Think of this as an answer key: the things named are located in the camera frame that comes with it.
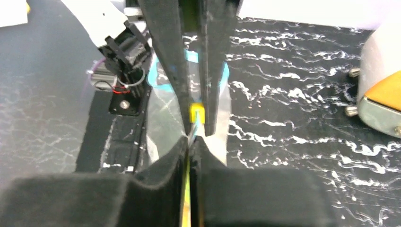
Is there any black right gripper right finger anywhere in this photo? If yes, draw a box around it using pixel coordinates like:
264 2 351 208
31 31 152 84
189 136 339 227

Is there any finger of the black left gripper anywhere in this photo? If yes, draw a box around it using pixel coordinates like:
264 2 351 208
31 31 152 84
198 0 240 136
138 0 192 135

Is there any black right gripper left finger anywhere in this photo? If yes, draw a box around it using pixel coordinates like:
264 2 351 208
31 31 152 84
0 137 188 227

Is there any clear blue zip top bag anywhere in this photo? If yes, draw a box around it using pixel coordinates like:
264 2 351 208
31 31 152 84
146 50 231 165

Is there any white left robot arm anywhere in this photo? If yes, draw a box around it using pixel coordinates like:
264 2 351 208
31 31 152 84
64 0 242 136

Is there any cream cylindrical container orange lid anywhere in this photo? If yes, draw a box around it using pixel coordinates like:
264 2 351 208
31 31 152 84
345 19 401 138

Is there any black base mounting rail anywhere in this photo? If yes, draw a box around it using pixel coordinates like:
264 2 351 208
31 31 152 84
75 18 154 175

